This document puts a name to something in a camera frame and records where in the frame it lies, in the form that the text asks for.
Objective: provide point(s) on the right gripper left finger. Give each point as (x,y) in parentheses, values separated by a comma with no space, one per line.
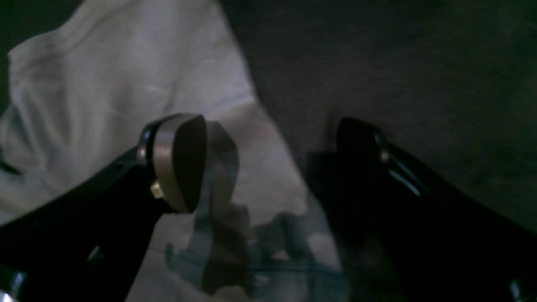
(88,245)

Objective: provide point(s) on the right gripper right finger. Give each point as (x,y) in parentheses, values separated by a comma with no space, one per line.
(402,228)

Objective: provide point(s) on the grey T-shirt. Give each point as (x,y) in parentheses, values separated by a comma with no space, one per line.
(80,96)

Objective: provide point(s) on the black table cloth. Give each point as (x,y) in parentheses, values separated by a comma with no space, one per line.
(452,82)

